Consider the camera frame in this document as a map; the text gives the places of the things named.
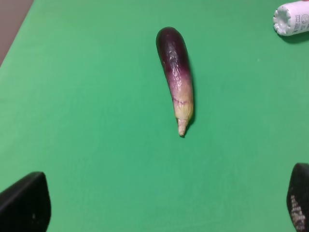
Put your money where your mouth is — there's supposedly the white blue-capped bottle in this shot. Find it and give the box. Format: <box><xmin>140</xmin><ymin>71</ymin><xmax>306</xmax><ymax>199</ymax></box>
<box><xmin>273</xmin><ymin>0</ymin><xmax>309</xmax><ymax>36</ymax></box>

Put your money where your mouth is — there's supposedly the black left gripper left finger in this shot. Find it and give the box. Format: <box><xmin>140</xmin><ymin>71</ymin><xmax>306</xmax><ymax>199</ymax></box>
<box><xmin>0</xmin><ymin>172</ymin><xmax>51</xmax><ymax>232</ymax></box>

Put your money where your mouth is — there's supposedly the green tablecloth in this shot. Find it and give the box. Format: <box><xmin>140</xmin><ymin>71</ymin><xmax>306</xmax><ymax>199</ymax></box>
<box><xmin>0</xmin><ymin>0</ymin><xmax>309</xmax><ymax>232</ymax></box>

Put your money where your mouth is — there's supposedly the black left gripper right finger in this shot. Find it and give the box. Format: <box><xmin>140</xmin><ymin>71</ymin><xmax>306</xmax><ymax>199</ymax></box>
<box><xmin>286</xmin><ymin>163</ymin><xmax>309</xmax><ymax>232</ymax></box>

